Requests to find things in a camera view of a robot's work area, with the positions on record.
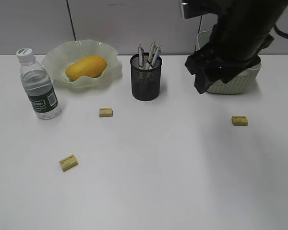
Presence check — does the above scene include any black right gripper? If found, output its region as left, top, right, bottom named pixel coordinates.
left=185, top=0, right=288, bottom=94

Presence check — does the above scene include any blue grip white pen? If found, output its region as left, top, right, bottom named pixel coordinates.
left=150, top=45, right=161, bottom=69

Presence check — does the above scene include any beige grip white pen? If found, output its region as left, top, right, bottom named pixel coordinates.
left=145, top=41, right=156, bottom=70

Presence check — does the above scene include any grey grip white pen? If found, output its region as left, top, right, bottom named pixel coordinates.
left=138, top=43, right=144, bottom=69

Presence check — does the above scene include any yellow eraser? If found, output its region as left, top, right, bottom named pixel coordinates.
left=99, top=107, right=113, bottom=117
left=231, top=116, right=248, bottom=126
left=59, top=155, right=78, bottom=172

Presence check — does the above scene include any yellow mango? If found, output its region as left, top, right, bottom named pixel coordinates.
left=65, top=56, right=108, bottom=81

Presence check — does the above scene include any clear water bottle green label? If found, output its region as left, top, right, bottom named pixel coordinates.
left=16, top=48, right=61, bottom=120

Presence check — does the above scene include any pale green woven basket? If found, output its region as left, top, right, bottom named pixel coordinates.
left=196, top=29, right=261, bottom=94

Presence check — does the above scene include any black mesh pen holder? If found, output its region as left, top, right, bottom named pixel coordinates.
left=130, top=54, right=163, bottom=101

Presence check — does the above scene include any pale green wavy glass plate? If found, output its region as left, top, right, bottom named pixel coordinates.
left=42, top=39, right=122, bottom=90

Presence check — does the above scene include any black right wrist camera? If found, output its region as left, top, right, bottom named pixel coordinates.
left=180, top=0, right=220, bottom=19

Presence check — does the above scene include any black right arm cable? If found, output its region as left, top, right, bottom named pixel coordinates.
left=273, top=23, right=288, bottom=40

